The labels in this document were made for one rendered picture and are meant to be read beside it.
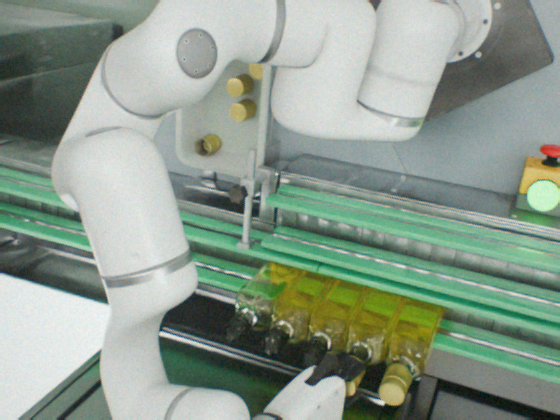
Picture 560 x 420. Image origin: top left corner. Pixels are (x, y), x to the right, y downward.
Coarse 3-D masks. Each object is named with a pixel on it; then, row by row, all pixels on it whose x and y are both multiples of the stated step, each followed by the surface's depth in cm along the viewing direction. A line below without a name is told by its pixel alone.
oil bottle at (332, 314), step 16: (336, 288) 104; (352, 288) 104; (368, 288) 106; (320, 304) 99; (336, 304) 99; (352, 304) 100; (320, 320) 95; (336, 320) 95; (336, 336) 94; (336, 352) 96
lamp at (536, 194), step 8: (536, 184) 101; (544, 184) 101; (552, 184) 101; (528, 192) 102; (536, 192) 101; (544, 192) 100; (552, 192) 100; (528, 200) 102; (536, 200) 101; (544, 200) 101; (552, 200) 100; (536, 208) 102; (544, 208) 101; (552, 208) 101
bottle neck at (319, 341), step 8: (312, 336) 94; (320, 336) 93; (312, 344) 92; (320, 344) 92; (328, 344) 94; (304, 352) 91; (312, 352) 90; (320, 352) 91; (304, 360) 91; (312, 360) 92; (320, 360) 91
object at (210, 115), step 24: (240, 72) 121; (264, 72) 112; (216, 96) 124; (240, 96) 123; (264, 96) 113; (192, 120) 124; (216, 120) 126; (264, 120) 115; (192, 144) 126; (240, 144) 126; (264, 144) 117; (216, 168) 121; (240, 168) 121
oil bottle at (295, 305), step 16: (304, 272) 107; (288, 288) 102; (304, 288) 103; (320, 288) 103; (288, 304) 98; (304, 304) 98; (272, 320) 97; (288, 320) 96; (304, 320) 96; (304, 336) 98
